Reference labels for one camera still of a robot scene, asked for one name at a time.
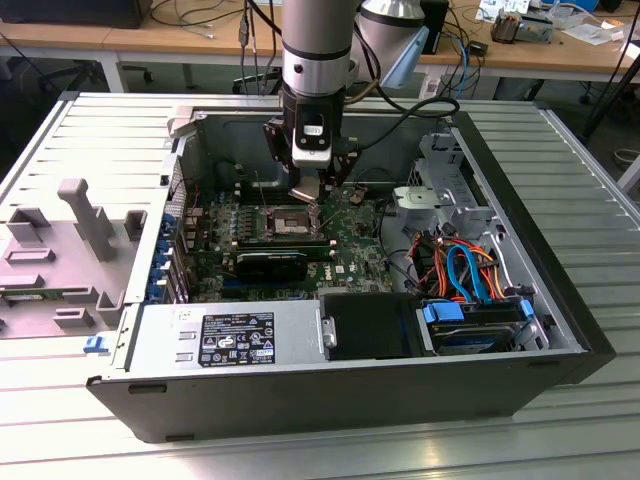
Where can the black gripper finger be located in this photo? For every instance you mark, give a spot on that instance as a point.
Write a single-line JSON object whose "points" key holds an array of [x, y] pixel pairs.
{"points": [[345, 160], [275, 140]]}

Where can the silver square CPU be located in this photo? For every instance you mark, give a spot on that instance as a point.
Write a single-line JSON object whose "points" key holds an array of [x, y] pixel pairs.
{"points": [[305, 189]]}

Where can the thin metal locking lever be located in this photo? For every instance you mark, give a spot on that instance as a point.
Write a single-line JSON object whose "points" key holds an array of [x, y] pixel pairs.
{"points": [[259, 188], [332, 218]]}

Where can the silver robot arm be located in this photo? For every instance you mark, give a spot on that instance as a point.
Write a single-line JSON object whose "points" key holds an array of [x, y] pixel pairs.
{"points": [[315, 30]]}

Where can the blue expansion slot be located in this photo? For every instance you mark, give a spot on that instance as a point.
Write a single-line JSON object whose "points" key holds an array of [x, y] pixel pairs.
{"points": [[231, 289]]}

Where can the copper CPU cooler heatsink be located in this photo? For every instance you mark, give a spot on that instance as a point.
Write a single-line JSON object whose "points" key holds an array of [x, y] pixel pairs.
{"points": [[505, 27]]}

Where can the green motherboard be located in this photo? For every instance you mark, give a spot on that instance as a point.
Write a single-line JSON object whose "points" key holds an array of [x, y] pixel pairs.
{"points": [[350, 240]]}

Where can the silver drive cage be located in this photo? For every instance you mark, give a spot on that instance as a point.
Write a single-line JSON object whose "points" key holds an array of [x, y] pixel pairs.
{"points": [[425, 199]]}

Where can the RAM stick black chips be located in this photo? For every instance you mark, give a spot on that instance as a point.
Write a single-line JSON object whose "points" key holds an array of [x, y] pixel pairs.
{"points": [[285, 244]]}

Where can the pale blue teach pendant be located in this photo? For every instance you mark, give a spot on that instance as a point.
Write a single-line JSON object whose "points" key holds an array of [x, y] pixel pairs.
{"points": [[407, 55]]}

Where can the white power adapter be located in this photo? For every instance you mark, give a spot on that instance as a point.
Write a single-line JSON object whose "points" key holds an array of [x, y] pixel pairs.
{"points": [[430, 86]]}

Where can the black graphics card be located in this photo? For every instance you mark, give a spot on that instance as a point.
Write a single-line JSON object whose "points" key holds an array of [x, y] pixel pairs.
{"points": [[270, 267]]}

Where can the black box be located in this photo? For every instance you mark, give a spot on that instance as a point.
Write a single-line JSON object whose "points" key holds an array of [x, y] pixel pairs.
{"points": [[437, 30]]}

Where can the wooden desk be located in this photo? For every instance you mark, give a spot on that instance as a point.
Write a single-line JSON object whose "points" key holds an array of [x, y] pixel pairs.
{"points": [[165, 40]]}

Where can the hard disk blue carrier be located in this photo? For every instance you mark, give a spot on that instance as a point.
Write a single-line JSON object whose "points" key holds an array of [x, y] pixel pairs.
{"points": [[442, 314]]}

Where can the white printed box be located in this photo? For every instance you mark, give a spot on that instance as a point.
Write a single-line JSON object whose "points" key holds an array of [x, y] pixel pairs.
{"points": [[500, 9]]}

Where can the silver power supply unit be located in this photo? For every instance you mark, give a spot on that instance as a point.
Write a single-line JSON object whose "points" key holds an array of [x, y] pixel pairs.
{"points": [[160, 325]]}

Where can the black flat case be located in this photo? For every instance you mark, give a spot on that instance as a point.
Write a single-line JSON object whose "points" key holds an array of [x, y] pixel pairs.
{"points": [[75, 12]]}

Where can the black open PC case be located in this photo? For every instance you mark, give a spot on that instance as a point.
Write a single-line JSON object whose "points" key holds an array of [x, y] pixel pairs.
{"points": [[300, 400]]}

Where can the grey parts rack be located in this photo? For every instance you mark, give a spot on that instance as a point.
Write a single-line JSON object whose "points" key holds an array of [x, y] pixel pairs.
{"points": [[50, 280]]}

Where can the black stand leg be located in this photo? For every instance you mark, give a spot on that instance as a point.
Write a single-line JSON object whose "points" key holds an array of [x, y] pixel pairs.
{"points": [[611, 95]]}

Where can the white paper sheet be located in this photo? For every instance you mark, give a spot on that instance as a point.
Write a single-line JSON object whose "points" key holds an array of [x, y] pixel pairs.
{"points": [[590, 31]]}

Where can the green RAM stick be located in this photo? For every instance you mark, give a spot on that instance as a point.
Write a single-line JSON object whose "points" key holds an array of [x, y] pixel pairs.
{"points": [[22, 297]]}

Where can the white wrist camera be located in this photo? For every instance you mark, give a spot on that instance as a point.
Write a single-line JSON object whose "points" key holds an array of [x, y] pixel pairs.
{"points": [[310, 157]]}

